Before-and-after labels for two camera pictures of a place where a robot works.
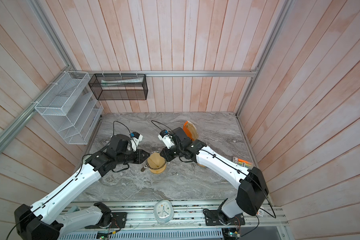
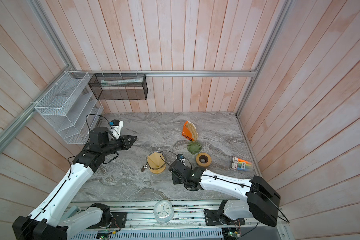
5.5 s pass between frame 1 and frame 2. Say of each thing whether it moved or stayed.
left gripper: moved
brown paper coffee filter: stayed
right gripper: moved
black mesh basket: stayed
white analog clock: stayed
